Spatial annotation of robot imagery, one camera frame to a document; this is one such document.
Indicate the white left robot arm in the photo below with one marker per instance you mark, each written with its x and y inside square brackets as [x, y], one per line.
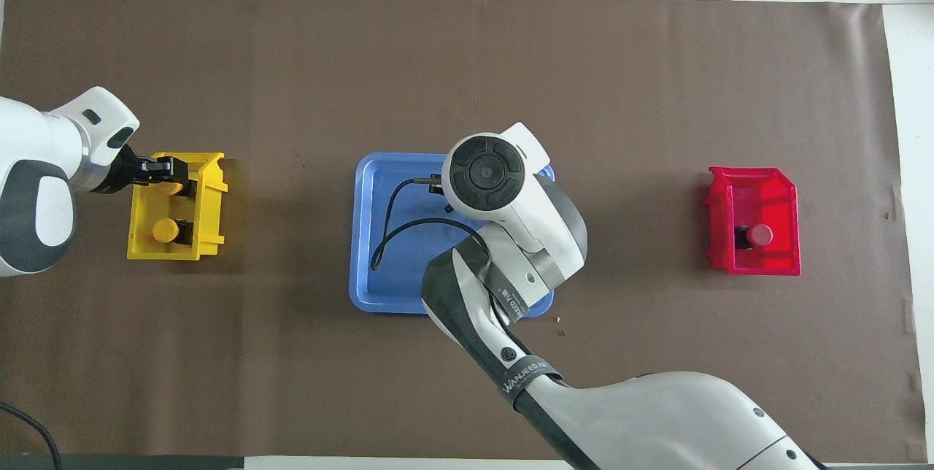
[36, 163]

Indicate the blue plastic tray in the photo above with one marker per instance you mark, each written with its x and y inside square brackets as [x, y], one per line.
[408, 280]

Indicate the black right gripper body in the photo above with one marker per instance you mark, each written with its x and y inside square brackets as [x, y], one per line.
[438, 185]

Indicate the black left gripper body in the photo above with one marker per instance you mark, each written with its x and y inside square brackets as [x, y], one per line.
[120, 171]

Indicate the yellow push button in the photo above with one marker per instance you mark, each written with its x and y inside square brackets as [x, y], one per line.
[174, 188]
[166, 230]

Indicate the yellow plastic bin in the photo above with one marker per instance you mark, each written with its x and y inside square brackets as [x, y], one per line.
[146, 207]

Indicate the red plastic bin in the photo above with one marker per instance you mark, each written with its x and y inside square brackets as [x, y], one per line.
[773, 207]

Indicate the brown paper table mat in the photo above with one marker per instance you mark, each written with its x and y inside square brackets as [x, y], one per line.
[292, 368]

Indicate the red push button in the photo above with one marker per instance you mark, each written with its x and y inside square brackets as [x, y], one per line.
[759, 236]

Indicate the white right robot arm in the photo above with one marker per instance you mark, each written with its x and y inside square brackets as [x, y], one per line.
[657, 419]

